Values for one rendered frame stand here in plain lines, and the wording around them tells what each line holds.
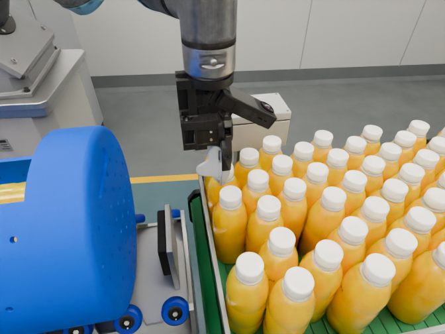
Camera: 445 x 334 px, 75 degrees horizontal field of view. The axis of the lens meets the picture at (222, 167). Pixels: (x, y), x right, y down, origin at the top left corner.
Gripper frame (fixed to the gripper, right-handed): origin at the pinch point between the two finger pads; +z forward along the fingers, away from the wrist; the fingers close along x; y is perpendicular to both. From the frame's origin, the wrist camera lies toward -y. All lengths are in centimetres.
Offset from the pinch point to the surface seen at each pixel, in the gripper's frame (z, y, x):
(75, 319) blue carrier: -1.0, 22.2, 24.1
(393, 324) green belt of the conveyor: 17.1, -26.0, 26.4
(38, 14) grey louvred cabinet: 5, 76, -148
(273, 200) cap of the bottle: -0.9, -6.8, 9.8
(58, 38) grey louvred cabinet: 22, 75, -162
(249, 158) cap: -0.9, -5.5, -1.7
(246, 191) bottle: 2.2, -3.7, 4.3
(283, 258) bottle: 1.7, -5.8, 19.0
